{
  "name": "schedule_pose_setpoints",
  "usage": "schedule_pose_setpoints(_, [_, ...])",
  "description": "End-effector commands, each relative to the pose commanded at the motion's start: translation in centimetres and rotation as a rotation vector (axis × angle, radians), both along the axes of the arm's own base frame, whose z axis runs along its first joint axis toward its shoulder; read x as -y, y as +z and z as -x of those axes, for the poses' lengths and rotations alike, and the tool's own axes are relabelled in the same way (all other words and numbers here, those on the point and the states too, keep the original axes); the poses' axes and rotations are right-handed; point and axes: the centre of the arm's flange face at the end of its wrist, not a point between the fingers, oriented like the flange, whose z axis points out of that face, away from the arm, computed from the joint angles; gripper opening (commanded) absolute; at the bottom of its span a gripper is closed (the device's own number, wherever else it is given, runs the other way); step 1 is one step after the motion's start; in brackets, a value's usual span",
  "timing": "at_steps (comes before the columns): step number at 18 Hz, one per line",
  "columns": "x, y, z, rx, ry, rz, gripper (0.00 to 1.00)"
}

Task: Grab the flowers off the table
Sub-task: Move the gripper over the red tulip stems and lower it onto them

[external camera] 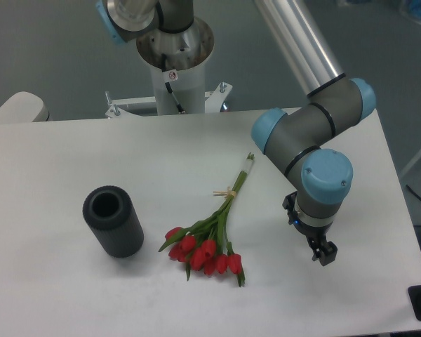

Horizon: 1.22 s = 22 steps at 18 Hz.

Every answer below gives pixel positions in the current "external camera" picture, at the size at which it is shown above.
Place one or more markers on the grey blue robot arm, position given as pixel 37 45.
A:
pixel 292 142

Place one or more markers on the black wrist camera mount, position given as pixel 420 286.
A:
pixel 289 205

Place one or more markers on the white chair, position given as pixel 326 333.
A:
pixel 23 107

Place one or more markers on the black ribbed cylindrical vase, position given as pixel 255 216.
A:
pixel 110 214

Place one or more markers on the red tulip bouquet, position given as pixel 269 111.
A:
pixel 205 245

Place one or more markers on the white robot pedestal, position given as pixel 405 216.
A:
pixel 177 64

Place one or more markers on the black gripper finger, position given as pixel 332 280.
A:
pixel 315 246
pixel 327 253

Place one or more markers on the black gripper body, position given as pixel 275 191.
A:
pixel 316 236

